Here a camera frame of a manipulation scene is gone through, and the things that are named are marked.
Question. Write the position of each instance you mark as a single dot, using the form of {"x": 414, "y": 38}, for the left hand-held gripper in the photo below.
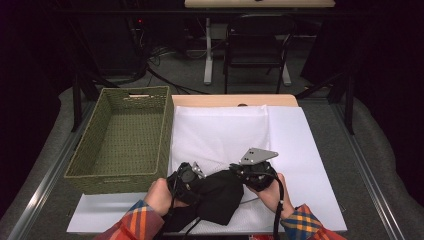
{"x": 185, "y": 176}

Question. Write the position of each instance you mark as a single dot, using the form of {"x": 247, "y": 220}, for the person's right hand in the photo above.
{"x": 271, "y": 198}

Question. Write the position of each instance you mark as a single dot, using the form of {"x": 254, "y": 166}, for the black folding chair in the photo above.
{"x": 256, "y": 50}

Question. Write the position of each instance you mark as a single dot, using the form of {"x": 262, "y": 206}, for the white-legged desk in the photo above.
{"x": 208, "y": 66}

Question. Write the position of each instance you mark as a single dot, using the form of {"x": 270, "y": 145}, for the person's left hand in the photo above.
{"x": 156, "y": 196}

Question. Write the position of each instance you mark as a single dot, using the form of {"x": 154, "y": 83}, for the green woven basket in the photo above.
{"x": 126, "y": 140}

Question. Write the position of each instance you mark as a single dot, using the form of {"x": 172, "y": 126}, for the metal rail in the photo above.
{"x": 370, "y": 173}
{"x": 50, "y": 173}

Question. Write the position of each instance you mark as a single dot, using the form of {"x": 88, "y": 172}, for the black cloth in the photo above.
{"x": 220, "y": 196}

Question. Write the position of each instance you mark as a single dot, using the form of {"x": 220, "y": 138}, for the white mat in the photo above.
{"x": 310, "y": 150}

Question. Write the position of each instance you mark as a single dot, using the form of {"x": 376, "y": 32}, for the red patterned cloth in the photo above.
{"x": 261, "y": 237}

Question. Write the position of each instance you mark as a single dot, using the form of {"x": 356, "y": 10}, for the white mesh laundry bag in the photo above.
{"x": 216, "y": 136}

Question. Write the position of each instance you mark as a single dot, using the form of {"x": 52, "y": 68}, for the black metal stand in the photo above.
{"x": 348, "y": 106}
{"x": 76, "y": 106}

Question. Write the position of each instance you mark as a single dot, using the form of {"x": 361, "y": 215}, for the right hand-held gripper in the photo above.
{"x": 256, "y": 175}

